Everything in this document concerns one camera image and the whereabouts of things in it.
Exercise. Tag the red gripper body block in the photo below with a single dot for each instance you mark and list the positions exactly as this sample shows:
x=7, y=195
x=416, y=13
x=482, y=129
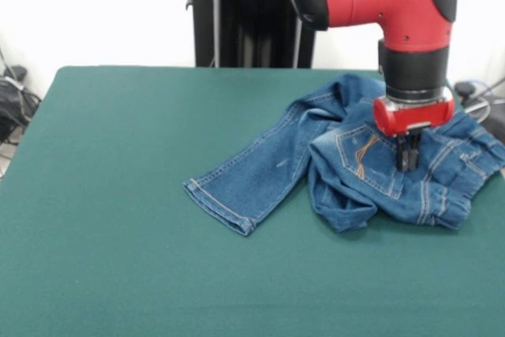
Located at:
x=410, y=116

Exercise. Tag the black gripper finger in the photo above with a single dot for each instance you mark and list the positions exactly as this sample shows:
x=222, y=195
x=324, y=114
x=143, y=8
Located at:
x=402, y=159
x=413, y=159

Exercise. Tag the dark green table cloth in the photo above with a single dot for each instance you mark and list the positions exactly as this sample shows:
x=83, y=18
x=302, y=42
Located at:
x=98, y=234

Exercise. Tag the blue denim jeans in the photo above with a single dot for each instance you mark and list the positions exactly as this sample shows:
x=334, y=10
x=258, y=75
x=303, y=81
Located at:
x=244, y=175

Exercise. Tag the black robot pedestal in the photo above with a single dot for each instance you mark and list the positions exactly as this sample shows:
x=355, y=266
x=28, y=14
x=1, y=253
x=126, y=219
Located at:
x=236, y=29

